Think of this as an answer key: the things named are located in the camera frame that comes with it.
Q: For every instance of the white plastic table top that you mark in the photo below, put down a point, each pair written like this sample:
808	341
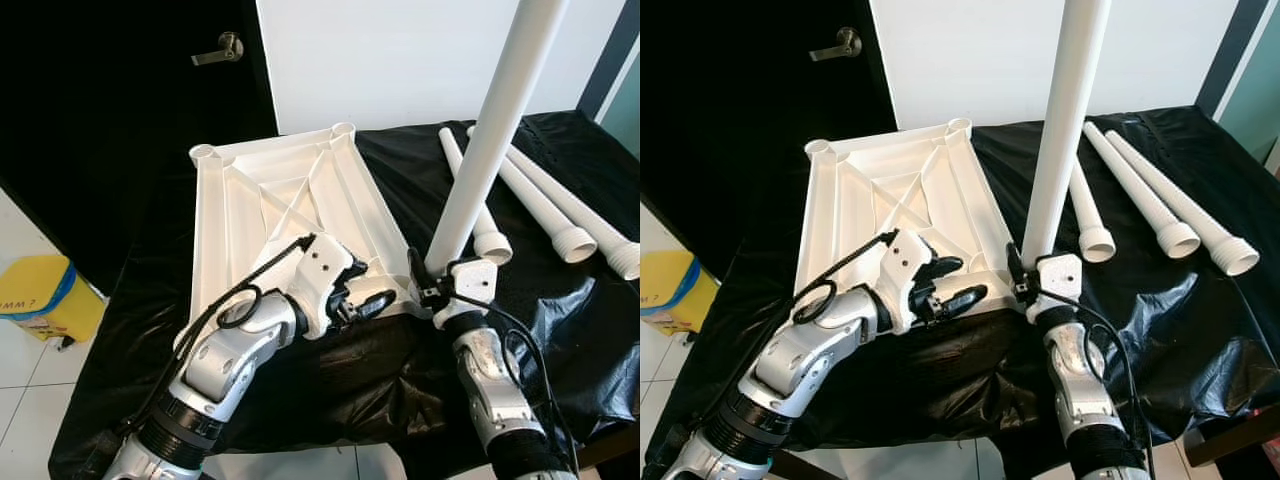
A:
240	220
850	220

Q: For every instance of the black plastic table sheet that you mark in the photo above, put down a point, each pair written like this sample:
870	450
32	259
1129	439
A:
380	380
1000	380

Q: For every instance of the yellow bin with blue band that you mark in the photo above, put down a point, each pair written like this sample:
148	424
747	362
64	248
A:
40	300
670	290

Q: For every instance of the dark wooden table leg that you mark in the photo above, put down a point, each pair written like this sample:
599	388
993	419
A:
1225	440

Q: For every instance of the black door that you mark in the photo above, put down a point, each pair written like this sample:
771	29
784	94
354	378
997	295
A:
100	100
740	100

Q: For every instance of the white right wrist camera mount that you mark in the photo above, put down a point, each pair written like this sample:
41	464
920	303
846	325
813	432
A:
470	280
1060	275

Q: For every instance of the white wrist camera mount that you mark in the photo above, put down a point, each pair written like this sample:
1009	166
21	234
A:
320	265
470	280
900	260
1060	275

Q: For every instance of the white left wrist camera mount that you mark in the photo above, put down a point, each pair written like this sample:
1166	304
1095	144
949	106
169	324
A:
900	260
320	265

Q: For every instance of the dark grey frame post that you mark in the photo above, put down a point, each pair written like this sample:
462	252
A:
610	55
1225	55

